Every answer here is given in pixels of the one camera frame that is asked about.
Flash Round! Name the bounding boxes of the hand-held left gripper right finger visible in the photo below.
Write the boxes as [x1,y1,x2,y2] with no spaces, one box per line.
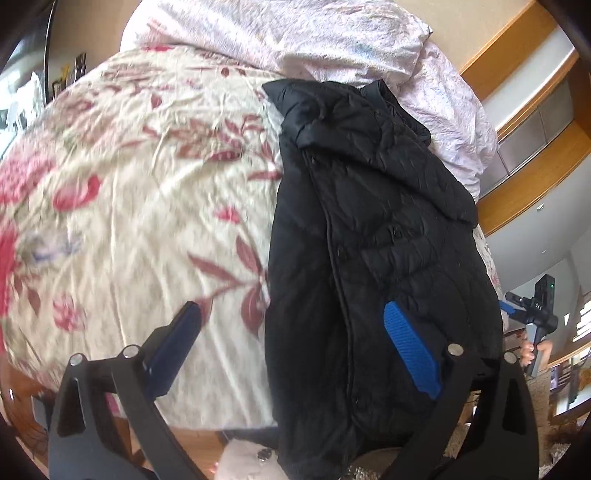
[383,301,540,480]

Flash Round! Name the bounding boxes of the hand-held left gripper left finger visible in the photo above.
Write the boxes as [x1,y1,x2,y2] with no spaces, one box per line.
[47,301,213,480]

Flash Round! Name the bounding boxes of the black puffer jacket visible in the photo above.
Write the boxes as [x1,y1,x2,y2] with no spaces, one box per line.
[262,78,505,480]

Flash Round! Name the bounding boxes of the person's right hand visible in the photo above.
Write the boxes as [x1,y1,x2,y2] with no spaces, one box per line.
[521,339,555,370]

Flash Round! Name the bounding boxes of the window with blinds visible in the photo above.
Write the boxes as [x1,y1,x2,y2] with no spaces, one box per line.
[571,293,591,343]

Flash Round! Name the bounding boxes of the wooden bookshelf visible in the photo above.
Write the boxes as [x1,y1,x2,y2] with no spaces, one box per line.
[545,342,591,430]

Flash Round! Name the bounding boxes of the floral bedspread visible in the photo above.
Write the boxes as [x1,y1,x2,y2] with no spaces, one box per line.
[0,44,502,430]

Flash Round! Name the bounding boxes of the wooden headboard shelf unit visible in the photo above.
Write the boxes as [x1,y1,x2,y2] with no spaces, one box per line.
[458,0,591,237]

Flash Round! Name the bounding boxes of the dark shelf with items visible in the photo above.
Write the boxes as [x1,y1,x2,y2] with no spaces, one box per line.
[0,51,88,153]

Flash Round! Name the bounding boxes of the pale pink floral pillows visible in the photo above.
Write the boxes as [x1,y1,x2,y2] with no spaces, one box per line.
[121,0,499,197]

